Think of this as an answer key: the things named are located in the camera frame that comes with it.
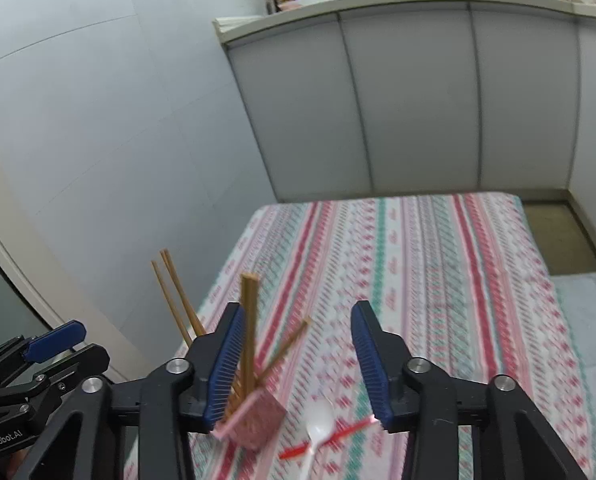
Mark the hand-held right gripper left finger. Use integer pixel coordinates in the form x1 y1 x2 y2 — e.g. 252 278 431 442
13 301 249 480

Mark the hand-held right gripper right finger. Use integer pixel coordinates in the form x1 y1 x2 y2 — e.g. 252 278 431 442
350 300 594 480

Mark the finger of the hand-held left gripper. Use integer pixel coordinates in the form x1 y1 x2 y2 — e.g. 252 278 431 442
25 344 111 402
20 321 88 363

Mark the pink plastic utensil holder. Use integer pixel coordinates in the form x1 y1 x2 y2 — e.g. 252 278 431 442
214 387 287 450

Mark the red plastic spoon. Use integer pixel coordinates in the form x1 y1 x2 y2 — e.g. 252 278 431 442
279 416 380 461

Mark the white plastic spoon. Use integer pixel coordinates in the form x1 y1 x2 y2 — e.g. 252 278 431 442
295 399 336 480

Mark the dark glass door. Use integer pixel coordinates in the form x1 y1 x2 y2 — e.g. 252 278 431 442
0 242 51 348

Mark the striped patterned tablecloth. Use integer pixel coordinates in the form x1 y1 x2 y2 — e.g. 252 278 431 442
185 192 596 480

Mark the grey kitchen cabinet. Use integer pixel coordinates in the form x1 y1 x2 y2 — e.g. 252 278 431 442
213 0 596 206

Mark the beige door frame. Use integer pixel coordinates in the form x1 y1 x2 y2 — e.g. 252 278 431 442
0 110 146 383

